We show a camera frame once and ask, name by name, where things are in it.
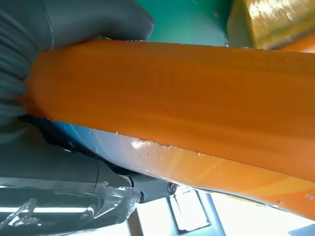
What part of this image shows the green table mat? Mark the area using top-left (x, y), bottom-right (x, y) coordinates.
top-left (134, 0), bottom-right (233, 47)

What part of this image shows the yellow transparent plastic film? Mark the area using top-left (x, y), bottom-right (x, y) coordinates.
top-left (226, 0), bottom-right (315, 51)

